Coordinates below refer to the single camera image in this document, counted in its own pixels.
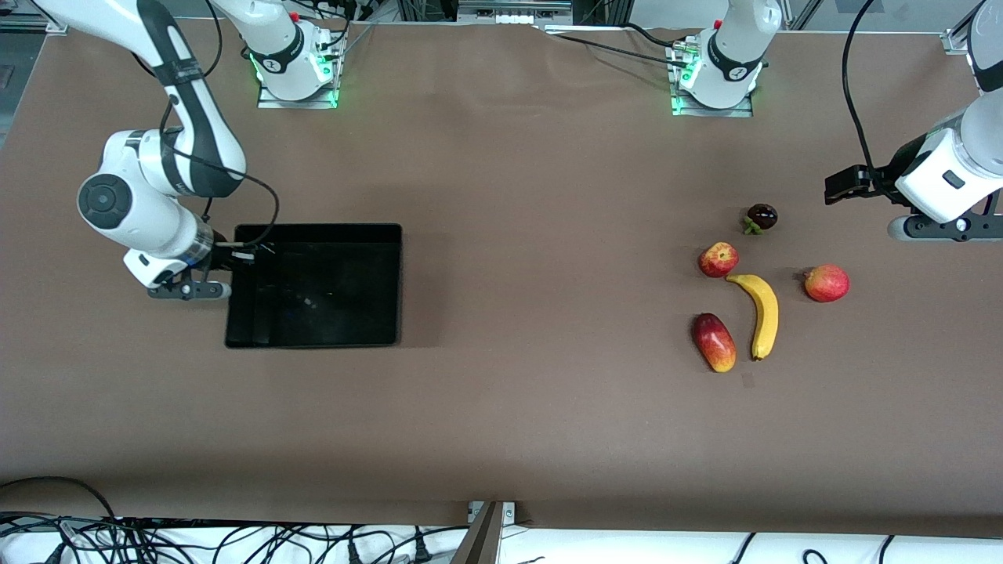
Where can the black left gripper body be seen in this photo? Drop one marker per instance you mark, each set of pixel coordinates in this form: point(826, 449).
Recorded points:
point(882, 177)

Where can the black rectangular plastic box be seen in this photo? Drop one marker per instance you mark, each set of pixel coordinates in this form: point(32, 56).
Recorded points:
point(329, 298)

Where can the yellow banana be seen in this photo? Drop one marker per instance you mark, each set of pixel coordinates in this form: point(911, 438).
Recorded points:
point(766, 313)

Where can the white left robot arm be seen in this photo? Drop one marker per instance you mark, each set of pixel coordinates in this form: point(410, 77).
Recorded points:
point(733, 47)

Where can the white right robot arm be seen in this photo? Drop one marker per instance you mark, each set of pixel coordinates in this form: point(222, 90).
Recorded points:
point(141, 211)

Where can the grey box with white sockets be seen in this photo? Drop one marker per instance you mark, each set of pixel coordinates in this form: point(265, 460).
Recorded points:
point(513, 9)

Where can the round red apple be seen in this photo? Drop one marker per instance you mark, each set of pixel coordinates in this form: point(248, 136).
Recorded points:
point(827, 283)

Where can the dark purple mangosteen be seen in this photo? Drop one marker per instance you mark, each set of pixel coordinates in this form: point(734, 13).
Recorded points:
point(762, 216)

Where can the small red yellow apple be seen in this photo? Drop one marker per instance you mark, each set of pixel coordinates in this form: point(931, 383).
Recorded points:
point(718, 260)

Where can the red yellow mango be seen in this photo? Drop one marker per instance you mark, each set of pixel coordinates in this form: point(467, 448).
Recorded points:
point(714, 342)

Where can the large table cover sheet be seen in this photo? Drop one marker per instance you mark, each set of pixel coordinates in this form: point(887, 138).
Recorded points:
point(509, 392)

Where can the aluminium profile beam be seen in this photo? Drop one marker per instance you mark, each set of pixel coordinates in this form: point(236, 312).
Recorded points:
point(479, 540)

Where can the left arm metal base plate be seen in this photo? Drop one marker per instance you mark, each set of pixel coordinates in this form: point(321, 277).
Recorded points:
point(713, 112)

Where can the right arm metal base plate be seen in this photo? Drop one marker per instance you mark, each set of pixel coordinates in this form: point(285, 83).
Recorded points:
point(298, 104)

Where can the small metal corner bracket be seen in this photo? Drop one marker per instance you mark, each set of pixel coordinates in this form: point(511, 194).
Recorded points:
point(509, 513)

